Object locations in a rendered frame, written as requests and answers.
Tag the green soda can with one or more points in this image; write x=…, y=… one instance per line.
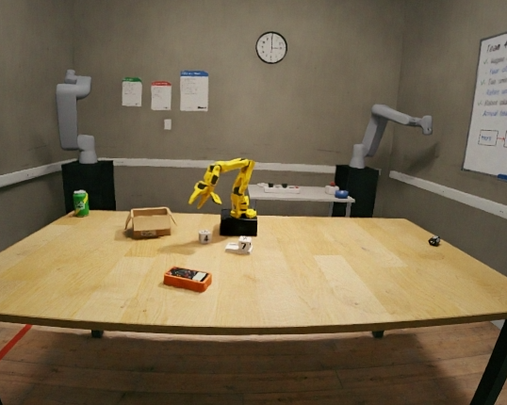
x=81, y=205

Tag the orange digital multimeter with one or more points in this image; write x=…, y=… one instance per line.
x=188, y=278

